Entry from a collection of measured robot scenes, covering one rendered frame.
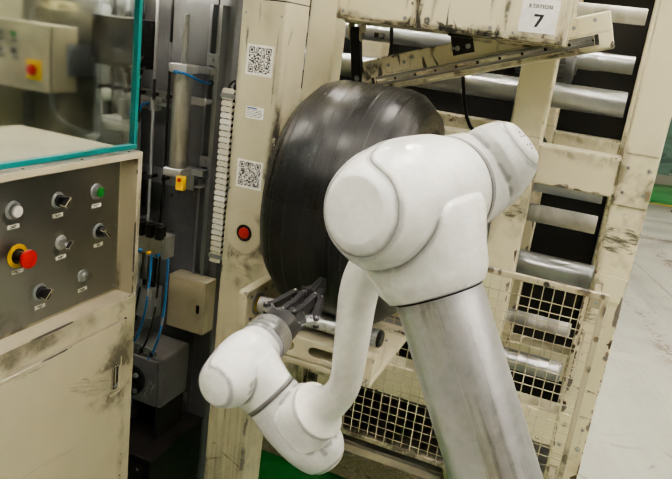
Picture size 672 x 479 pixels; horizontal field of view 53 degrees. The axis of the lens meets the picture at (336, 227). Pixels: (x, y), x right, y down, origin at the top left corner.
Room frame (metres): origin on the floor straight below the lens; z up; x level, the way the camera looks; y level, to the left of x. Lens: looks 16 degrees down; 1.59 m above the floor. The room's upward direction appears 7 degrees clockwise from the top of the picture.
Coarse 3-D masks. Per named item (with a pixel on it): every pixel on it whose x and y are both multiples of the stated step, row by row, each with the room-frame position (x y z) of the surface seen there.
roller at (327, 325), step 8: (264, 296) 1.62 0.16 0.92; (256, 304) 1.60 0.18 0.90; (320, 320) 1.53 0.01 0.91; (328, 320) 1.53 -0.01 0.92; (312, 328) 1.54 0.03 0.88; (320, 328) 1.53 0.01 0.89; (328, 328) 1.52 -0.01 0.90; (376, 328) 1.51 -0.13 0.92; (376, 336) 1.48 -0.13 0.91; (376, 344) 1.48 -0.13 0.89
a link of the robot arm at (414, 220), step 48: (384, 144) 0.70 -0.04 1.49; (432, 144) 0.72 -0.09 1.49; (336, 192) 0.67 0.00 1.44; (384, 192) 0.63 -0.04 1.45; (432, 192) 0.65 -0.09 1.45; (480, 192) 0.73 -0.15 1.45; (336, 240) 0.66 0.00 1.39; (384, 240) 0.63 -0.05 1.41; (432, 240) 0.65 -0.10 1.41; (480, 240) 0.69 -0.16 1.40; (384, 288) 0.67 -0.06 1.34; (432, 288) 0.65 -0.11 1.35; (480, 288) 0.68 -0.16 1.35; (432, 336) 0.65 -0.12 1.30; (480, 336) 0.65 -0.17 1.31; (432, 384) 0.65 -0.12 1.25; (480, 384) 0.63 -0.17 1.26; (480, 432) 0.62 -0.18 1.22; (528, 432) 0.65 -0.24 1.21
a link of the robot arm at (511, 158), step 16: (480, 128) 0.84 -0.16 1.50; (496, 128) 0.82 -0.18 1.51; (512, 128) 0.83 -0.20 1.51; (480, 144) 0.81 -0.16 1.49; (496, 144) 0.80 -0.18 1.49; (512, 144) 0.80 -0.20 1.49; (528, 144) 0.84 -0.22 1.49; (496, 160) 0.80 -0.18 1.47; (512, 160) 0.79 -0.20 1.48; (528, 160) 0.81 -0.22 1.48; (496, 176) 0.78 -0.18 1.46; (512, 176) 0.80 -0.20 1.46; (528, 176) 0.81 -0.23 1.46; (496, 192) 0.78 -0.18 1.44; (512, 192) 0.81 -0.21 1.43; (496, 208) 0.78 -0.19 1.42
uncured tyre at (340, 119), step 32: (320, 96) 1.57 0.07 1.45; (352, 96) 1.57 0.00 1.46; (384, 96) 1.56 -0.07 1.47; (416, 96) 1.61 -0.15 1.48; (288, 128) 1.52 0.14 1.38; (320, 128) 1.48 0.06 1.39; (352, 128) 1.47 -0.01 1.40; (384, 128) 1.46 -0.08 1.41; (416, 128) 1.51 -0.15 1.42; (288, 160) 1.46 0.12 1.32; (320, 160) 1.43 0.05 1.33; (288, 192) 1.43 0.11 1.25; (320, 192) 1.41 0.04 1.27; (288, 224) 1.42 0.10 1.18; (320, 224) 1.39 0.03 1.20; (288, 256) 1.43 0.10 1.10; (320, 256) 1.40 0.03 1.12; (288, 288) 1.48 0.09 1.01
